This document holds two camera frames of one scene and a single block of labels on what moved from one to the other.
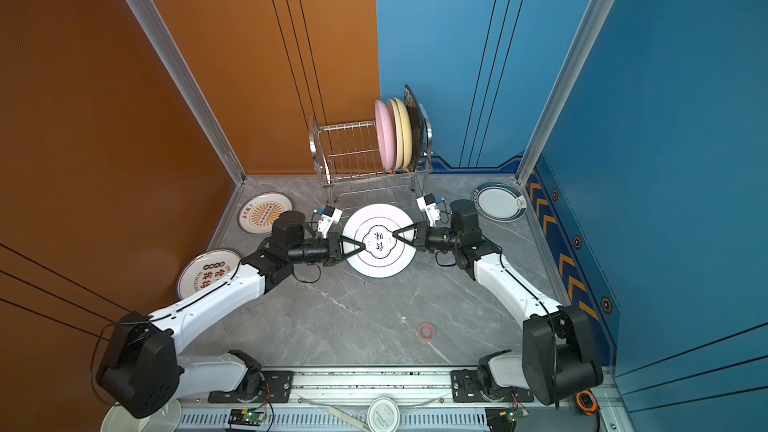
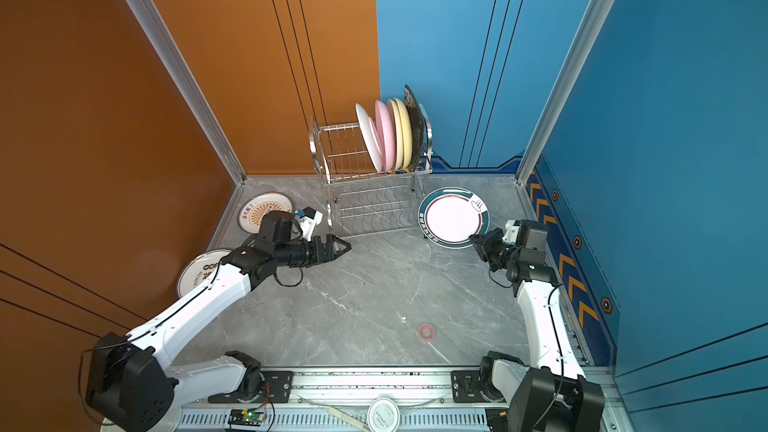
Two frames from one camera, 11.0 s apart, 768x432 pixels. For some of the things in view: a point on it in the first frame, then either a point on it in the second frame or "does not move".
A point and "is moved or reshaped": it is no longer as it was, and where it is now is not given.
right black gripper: (421, 239) → (486, 242)
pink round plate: (385, 134) does not move
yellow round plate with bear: (406, 135) does not move
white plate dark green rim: (500, 202) is moved or reshaped
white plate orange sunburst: (260, 211) does not move
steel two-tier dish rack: (350, 168) does not move
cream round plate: (399, 140) does not move
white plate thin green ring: (385, 255) → (370, 137)
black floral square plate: (416, 128) does not move
